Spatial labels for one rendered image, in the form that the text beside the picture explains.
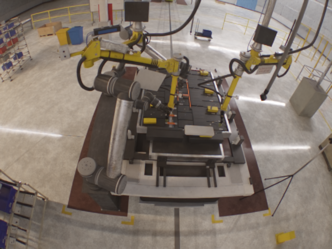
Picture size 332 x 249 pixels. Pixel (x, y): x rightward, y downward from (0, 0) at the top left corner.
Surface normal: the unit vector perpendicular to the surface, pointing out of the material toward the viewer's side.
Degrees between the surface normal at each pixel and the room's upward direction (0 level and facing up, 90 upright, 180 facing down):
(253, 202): 0
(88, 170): 6
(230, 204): 0
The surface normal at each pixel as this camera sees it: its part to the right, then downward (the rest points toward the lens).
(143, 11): 0.00, 0.76
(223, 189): 0.09, -0.65
